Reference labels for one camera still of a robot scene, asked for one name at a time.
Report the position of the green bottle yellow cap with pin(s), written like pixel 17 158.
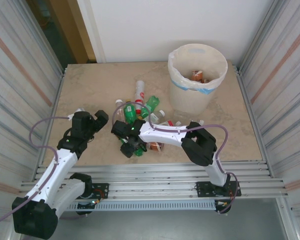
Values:
pixel 151 103
pixel 130 113

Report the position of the small clear white-label bottle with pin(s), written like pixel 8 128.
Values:
pixel 120 112

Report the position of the green bottle orange cap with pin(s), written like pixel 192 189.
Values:
pixel 140 152

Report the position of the square bottle green white label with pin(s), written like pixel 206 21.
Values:
pixel 155 117

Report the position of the brown label bottle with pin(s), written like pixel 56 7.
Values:
pixel 156 146

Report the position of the tall clear bottle red label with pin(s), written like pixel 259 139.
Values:
pixel 139 93

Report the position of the clear ribbed bottle white cap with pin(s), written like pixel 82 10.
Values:
pixel 185 116

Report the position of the red gold bottle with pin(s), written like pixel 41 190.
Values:
pixel 197 74

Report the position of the shiny brown bottle cream cap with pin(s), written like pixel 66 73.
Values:
pixel 205 80

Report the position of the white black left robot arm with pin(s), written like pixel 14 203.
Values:
pixel 65 165

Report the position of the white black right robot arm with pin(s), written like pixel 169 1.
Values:
pixel 165 137

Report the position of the cream plastic waste bin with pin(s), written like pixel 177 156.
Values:
pixel 187 105

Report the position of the translucent bin liner bag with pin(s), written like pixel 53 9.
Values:
pixel 172 70

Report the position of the yellow power connector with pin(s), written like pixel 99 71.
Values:
pixel 223 203
pixel 97 201

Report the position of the aluminium profile side panel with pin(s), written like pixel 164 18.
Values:
pixel 285 75
pixel 15 75

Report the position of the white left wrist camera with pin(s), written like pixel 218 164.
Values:
pixel 70 116

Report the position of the aluminium rail frame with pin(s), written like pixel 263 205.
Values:
pixel 150 175

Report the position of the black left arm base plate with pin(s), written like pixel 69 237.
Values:
pixel 102 187

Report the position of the wooden door frame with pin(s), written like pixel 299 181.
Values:
pixel 75 30

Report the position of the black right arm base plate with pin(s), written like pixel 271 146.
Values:
pixel 202 190

